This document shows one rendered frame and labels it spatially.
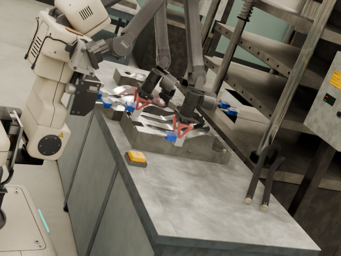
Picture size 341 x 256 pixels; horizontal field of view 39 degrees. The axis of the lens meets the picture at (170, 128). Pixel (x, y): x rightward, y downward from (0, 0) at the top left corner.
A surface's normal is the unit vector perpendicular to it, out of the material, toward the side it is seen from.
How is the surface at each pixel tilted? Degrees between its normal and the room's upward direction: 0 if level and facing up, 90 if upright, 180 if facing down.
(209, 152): 90
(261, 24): 90
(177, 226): 0
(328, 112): 90
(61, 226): 0
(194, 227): 0
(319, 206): 90
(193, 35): 72
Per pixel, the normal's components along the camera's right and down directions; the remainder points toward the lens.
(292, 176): 0.31, 0.43
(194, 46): 0.29, 0.11
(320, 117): -0.89, -0.18
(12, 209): 0.33, -0.89
